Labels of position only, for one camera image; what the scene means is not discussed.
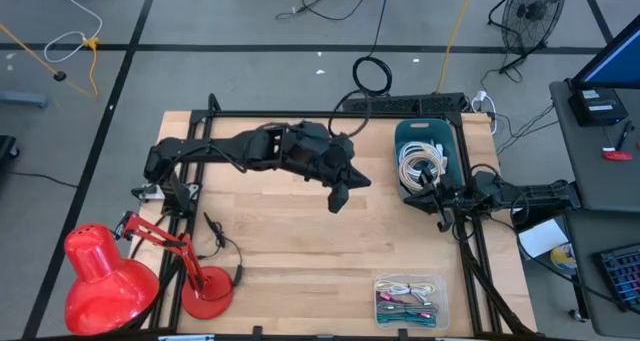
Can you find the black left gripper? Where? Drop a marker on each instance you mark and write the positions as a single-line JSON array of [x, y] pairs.
[[320, 153]]

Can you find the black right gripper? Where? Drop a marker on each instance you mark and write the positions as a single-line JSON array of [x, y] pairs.
[[452, 193]]

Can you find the teal plastic bin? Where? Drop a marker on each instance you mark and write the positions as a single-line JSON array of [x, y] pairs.
[[420, 128]]

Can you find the clear plastic container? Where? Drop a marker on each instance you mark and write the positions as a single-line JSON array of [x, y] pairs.
[[442, 301]]

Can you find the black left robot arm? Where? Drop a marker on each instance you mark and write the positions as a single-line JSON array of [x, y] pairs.
[[215, 148]]

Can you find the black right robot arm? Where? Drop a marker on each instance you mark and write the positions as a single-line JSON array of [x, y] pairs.
[[530, 196]]

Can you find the black perforated power strip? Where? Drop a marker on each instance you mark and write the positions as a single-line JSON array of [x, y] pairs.
[[400, 102]]

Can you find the white paper sheet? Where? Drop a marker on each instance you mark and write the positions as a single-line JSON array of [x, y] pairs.
[[542, 238]]

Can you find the yellow and blue disc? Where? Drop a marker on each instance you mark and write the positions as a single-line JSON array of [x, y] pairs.
[[563, 258]]

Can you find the grey desk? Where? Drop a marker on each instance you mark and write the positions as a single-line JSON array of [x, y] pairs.
[[582, 261], [625, 191]]

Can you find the black mini computer box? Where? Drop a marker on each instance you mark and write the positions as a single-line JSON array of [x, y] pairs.
[[597, 112]]

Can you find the red desk object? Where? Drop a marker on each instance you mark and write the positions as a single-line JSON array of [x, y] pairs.
[[618, 156]]

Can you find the dark pen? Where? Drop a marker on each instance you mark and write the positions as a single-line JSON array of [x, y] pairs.
[[624, 136]]

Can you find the black keyboard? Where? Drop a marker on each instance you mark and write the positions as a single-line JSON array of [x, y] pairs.
[[622, 276]]

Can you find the black floor fan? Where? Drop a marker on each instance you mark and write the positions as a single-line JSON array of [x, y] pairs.
[[532, 11]]

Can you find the computer monitor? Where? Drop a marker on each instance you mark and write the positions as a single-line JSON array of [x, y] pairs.
[[617, 61]]

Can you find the red desk lamp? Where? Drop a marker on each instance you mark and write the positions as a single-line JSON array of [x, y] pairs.
[[107, 286]]

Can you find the black round floor plug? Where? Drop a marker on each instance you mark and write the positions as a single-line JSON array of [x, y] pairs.
[[60, 76]]

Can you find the grey furniture foot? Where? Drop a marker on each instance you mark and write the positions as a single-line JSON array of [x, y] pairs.
[[22, 100]]

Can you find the black furniture base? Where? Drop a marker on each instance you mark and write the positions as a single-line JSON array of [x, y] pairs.
[[6, 148]]

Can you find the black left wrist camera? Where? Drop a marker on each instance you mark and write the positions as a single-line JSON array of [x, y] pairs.
[[338, 198]]

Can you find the black metal table frame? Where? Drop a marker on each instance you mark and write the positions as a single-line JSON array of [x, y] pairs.
[[280, 114]]

